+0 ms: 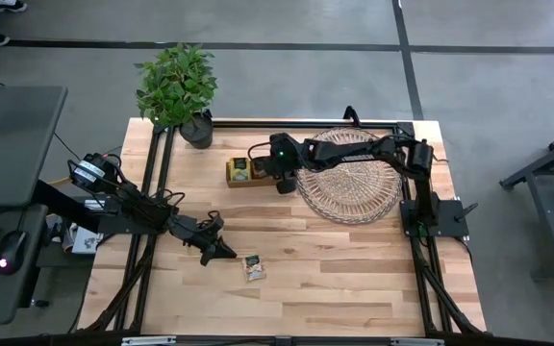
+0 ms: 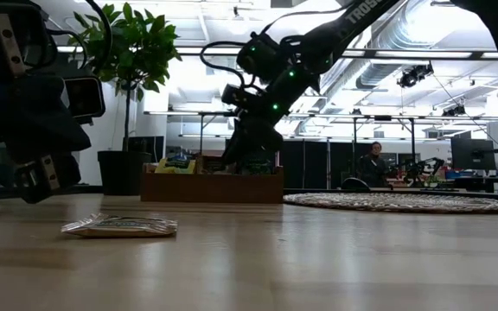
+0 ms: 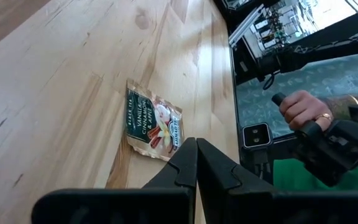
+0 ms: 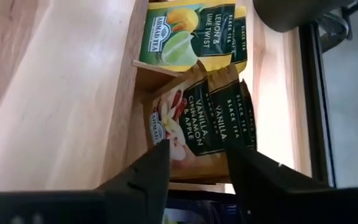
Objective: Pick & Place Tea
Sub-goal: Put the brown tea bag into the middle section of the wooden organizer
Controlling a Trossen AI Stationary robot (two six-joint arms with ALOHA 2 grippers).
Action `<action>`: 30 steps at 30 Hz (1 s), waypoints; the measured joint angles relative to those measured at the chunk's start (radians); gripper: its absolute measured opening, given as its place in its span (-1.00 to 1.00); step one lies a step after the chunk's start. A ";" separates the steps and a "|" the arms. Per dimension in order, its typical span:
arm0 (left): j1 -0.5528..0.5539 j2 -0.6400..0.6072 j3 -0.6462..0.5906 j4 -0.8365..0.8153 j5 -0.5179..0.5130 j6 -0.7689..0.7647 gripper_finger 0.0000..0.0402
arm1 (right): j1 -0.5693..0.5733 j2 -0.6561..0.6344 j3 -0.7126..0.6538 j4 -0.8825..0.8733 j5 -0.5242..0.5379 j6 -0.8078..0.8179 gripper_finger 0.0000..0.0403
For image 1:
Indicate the black aluminium table frame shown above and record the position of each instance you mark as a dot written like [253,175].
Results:
[282,125]

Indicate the green potted plant black pot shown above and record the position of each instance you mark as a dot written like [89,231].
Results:
[176,86]

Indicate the black lit computer mouse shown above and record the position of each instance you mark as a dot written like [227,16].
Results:
[11,250]

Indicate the black metal stand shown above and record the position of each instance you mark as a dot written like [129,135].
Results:
[553,226]

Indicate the wooden tea organizer box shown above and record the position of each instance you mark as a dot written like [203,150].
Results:
[243,182]

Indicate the black table clamp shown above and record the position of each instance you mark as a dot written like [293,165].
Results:
[351,115]

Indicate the black desk leg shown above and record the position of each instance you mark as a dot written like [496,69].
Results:
[65,206]

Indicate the yellow-green tea packet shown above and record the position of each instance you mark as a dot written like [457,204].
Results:
[239,169]

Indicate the round woven wicker tray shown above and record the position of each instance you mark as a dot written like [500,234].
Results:
[354,192]

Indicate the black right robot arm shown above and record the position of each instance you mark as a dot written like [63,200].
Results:
[354,151]

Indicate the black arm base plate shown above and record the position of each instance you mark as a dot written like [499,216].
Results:
[450,223]
[113,225]

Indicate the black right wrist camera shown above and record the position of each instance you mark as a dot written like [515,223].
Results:
[286,185]

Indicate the silver metal bracket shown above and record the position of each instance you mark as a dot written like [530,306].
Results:
[416,342]
[148,340]

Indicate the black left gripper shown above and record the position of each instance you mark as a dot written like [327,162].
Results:
[202,230]

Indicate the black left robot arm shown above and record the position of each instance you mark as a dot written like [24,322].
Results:
[133,202]

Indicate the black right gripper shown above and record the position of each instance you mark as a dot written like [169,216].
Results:
[284,156]

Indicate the white cardboard box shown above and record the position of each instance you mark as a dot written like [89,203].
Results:
[84,240]

